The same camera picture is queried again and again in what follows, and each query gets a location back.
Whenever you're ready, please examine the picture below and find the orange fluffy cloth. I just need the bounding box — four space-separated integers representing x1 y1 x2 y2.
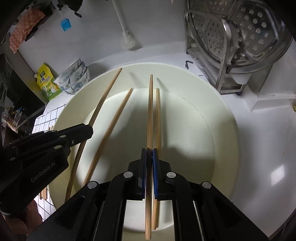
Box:
9 8 45 54

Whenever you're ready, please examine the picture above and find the perforated steel steamer plate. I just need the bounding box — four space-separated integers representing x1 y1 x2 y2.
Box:
188 0 234 63
225 0 294 75

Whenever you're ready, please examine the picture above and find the person's left hand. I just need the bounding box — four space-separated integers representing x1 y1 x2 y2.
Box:
0 198 40 234

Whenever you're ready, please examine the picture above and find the dark hanging cloth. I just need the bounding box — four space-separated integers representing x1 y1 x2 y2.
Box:
55 0 83 18

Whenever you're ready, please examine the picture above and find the white black checkered cloth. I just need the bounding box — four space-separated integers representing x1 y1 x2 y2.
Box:
31 104 67 220

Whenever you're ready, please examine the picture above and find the yellow green refill pouch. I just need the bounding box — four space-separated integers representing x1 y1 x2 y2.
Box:
36 64 63 102

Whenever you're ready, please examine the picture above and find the stainless steel dish rack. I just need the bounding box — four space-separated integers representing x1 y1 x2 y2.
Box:
184 9 247 95

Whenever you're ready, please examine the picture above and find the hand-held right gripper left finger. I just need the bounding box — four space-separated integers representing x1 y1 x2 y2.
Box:
32 148 148 241

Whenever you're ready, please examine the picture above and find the blue patterned ceramic bowl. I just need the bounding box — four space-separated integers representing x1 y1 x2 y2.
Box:
54 57 85 88
59 64 88 91
63 70 90 95

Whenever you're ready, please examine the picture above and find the black glass appliance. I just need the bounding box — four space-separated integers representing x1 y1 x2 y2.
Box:
0 53 47 149

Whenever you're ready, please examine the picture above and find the large cream round plate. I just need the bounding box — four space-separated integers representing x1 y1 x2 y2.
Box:
47 62 240 234

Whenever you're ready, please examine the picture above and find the white plastic drip tray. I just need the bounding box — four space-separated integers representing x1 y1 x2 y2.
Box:
231 73 251 85

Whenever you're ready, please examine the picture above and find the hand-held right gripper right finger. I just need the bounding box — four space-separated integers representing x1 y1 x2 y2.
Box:
151 148 270 241

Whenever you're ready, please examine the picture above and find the white dish brush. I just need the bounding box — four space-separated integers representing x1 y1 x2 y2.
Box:
111 0 140 50

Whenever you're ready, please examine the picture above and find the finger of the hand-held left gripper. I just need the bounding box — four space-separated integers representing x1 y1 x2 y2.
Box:
3 123 94 153
5 142 72 168

